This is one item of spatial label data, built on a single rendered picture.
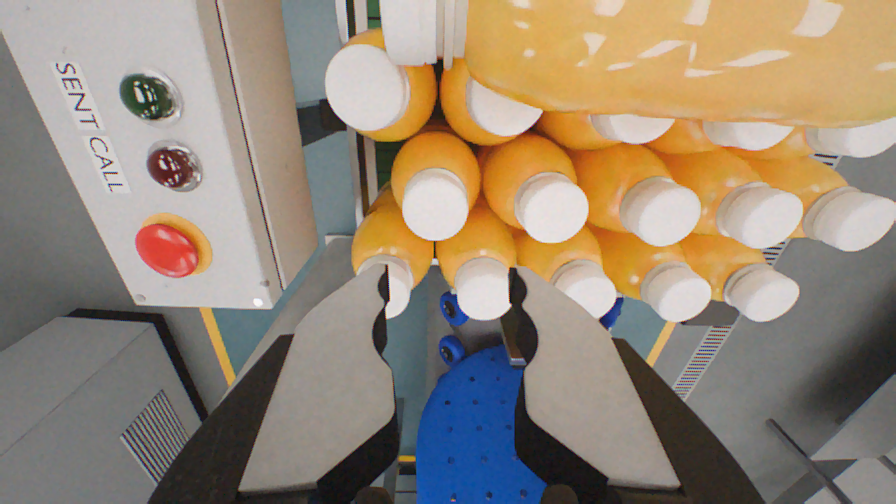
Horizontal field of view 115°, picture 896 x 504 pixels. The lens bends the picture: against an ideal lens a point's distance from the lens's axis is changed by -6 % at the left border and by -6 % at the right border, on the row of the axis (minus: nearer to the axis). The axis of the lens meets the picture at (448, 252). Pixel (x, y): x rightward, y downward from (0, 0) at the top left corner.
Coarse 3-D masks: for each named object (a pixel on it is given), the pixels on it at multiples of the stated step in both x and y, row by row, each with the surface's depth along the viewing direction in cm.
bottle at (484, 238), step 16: (480, 192) 32; (480, 208) 27; (464, 224) 25; (480, 224) 24; (496, 224) 25; (448, 240) 25; (464, 240) 24; (480, 240) 23; (496, 240) 24; (512, 240) 25; (448, 256) 24; (464, 256) 23; (480, 256) 22; (496, 256) 23; (512, 256) 24; (448, 272) 24
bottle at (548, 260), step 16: (528, 240) 26; (576, 240) 24; (592, 240) 24; (528, 256) 25; (544, 256) 24; (560, 256) 23; (576, 256) 23; (592, 256) 23; (544, 272) 24; (560, 272) 23
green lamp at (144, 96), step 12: (120, 84) 14; (132, 84) 14; (144, 84) 14; (156, 84) 14; (120, 96) 14; (132, 96) 14; (144, 96) 14; (156, 96) 14; (168, 96) 15; (132, 108) 14; (144, 108) 14; (156, 108) 14; (168, 108) 15; (156, 120) 15
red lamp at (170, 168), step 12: (156, 156) 15; (168, 156) 15; (180, 156) 16; (156, 168) 16; (168, 168) 16; (180, 168) 16; (192, 168) 16; (156, 180) 16; (168, 180) 16; (180, 180) 16
